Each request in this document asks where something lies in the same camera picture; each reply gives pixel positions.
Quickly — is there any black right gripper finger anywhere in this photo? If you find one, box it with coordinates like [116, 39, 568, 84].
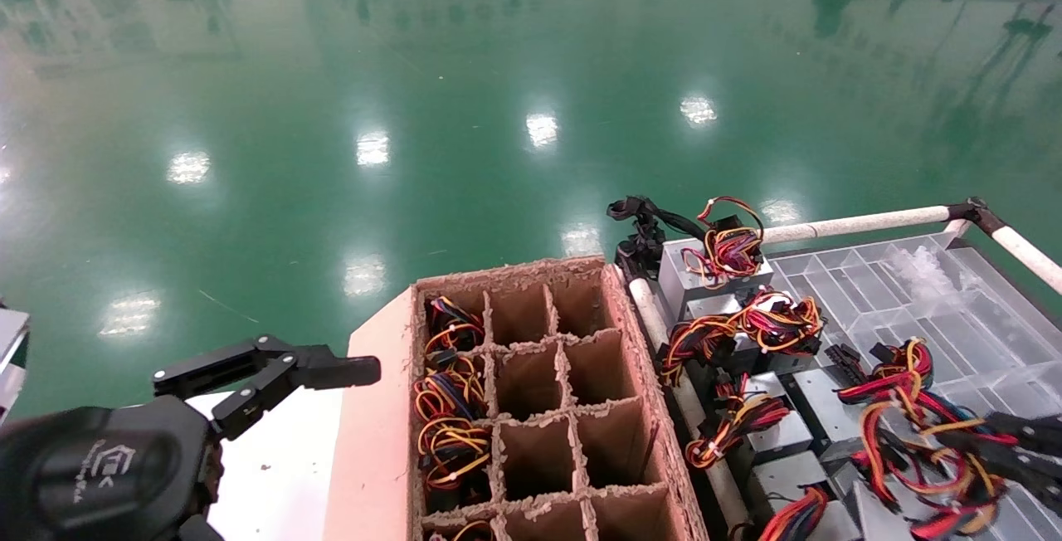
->
[1004, 450, 1062, 513]
[986, 411, 1062, 457]

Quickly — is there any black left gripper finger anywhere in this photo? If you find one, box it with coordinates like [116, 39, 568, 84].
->
[152, 334, 382, 442]

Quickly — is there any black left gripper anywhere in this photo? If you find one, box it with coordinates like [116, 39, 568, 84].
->
[0, 396, 227, 541]

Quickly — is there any red yellow black cable bundle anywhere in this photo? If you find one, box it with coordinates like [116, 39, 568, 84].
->
[836, 339, 1025, 541]

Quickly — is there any clear plastic compartment tray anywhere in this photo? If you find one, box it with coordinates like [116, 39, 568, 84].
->
[767, 230, 1062, 541]

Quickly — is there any brown divided cardboard box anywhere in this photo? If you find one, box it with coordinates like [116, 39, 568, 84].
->
[324, 255, 710, 541]

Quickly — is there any middle multicolour wire bundle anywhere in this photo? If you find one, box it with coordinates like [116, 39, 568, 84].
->
[413, 358, 486, 419]

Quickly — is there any multicolour wire bundle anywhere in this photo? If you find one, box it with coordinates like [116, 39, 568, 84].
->
[413, 358, 486, 419]
[423, 296, 486, 355]

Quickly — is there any right multicolour wire bundle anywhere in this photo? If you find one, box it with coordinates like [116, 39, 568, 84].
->
[423, 296, 486, 355]

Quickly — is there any power supply with coloured wires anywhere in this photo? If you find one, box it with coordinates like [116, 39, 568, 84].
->
[425, 519, 494, 541]
[417, 418, 492, 496]
[784, 344, 868, 446]
[684, 373, 816, 471]
[734, 288, 825, 376]
[757, 451, 860, 541]
[660, 292, 748, 388]

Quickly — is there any grey metal bracket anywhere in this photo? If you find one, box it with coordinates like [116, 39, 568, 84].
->
[0, 307, 32, 424]

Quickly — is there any white tube cart frame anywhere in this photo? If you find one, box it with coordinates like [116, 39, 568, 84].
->
[626, 195, 1062, 541]

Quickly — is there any silver power supply black cord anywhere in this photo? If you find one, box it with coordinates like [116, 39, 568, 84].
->
[606, 195, 774, 318]

